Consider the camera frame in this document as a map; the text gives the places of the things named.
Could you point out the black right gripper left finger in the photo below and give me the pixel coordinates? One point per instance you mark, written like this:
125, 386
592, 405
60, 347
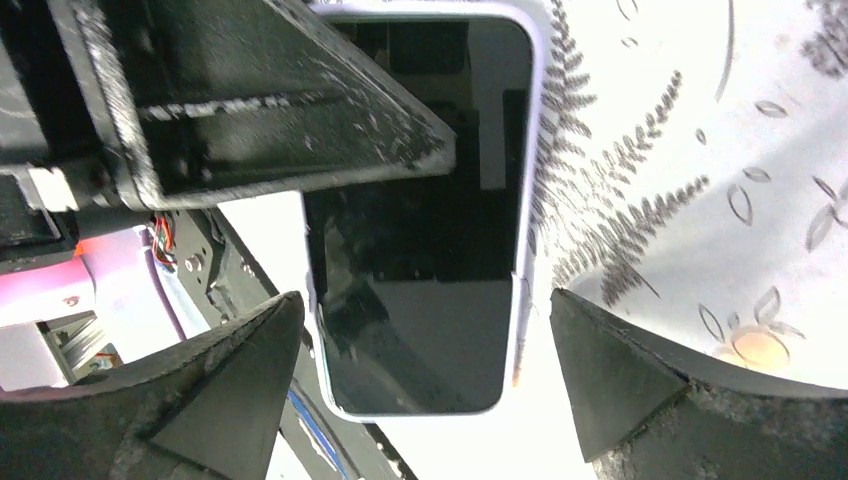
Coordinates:
206, 408

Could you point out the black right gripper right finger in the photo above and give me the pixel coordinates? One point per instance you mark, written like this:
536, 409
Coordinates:
645, 407

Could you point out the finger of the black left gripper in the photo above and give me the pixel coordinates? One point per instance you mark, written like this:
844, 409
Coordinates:
204, 102

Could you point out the phone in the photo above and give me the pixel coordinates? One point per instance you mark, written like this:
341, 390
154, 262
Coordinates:
421, 284

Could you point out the floral table mat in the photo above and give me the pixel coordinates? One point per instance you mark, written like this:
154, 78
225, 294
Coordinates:
691, 181

